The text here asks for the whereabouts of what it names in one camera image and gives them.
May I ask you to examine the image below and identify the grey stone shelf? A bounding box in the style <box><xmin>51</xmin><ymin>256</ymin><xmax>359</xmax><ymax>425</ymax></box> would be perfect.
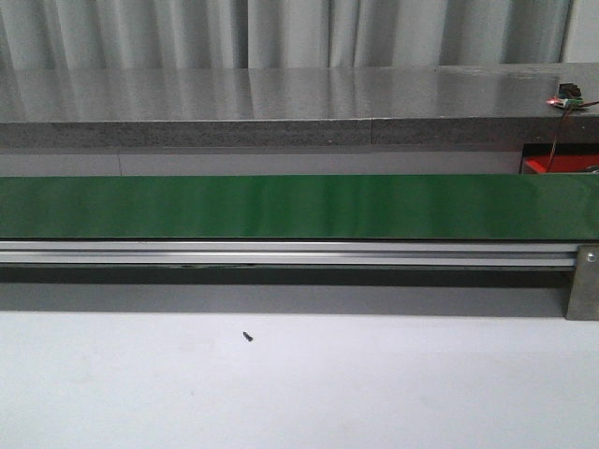
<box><xmin>1</xmin><ymin>63</ymin><xmax>598</xmax><ymax>148</ymax></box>

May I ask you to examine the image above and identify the green conveyor belt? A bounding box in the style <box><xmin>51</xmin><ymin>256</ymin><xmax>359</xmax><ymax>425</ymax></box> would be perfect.
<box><xmin>1</xmin><ymin>174</ymin><xmax>598</xmax><ymax>241</ymax></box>

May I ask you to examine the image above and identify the red plastic tray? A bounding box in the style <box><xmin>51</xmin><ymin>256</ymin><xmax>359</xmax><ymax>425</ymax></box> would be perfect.
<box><xmin>520</xmin><ymin>154</ymin><xmax>598</xmax><ymax>174</ymax></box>

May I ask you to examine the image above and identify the small green circuit board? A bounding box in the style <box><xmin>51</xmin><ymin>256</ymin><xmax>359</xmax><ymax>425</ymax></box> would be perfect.
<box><xmin>547</xmin><ymin>96</ymin><xmax>586</xmax><ymax>110</ymax></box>

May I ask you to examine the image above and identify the small black connector block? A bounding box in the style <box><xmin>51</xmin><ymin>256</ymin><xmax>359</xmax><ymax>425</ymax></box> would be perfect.
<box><xmin>558</xmin><ymin>83</ymin><xmax>581</xmax><ymax>98</ymax></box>

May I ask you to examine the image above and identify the grey curtain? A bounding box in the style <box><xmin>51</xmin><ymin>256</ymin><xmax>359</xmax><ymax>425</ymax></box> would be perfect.
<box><xmin>1</xmin><ymin>1</ymin><xmax>598</xmax><ymax>70</ymax></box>

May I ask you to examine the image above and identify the red and black wire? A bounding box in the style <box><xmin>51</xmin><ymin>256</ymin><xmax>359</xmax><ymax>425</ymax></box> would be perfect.
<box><xmin>547</xmin><ymin>100</ymin><xmax>599</xmax><ymax>172</ymax></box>

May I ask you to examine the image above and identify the aluminium conveyor frame rail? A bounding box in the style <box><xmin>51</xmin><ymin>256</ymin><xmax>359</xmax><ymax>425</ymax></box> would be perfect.
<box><xmin>1</xmin><ymin>240</ymin><xmax>598</xmax><ymax>269</ymax></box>

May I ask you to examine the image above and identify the steel conveyor support bracket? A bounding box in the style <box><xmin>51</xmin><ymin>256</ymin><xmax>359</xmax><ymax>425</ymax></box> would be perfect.
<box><xmin>565</xmin><ymin>245</ymin><xmax>599</xmax><ymax>321</ymax></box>

